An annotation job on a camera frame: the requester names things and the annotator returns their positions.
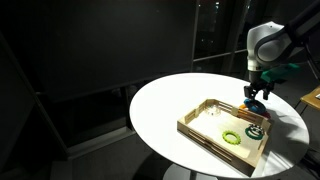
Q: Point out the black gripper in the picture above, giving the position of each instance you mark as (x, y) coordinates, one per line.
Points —
(257, 81)

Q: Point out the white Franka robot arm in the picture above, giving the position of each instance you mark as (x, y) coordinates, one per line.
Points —
(266, 43)

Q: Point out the light wooden slatted tray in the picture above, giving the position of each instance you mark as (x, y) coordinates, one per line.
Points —
(213, 148)

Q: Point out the small clear plastic object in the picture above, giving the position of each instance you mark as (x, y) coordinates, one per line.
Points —
(213, 110)

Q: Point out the light wooden furniture piece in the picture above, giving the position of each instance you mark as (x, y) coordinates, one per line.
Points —
(313, 98)

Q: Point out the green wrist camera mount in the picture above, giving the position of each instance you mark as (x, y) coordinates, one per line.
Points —
(280, 71)

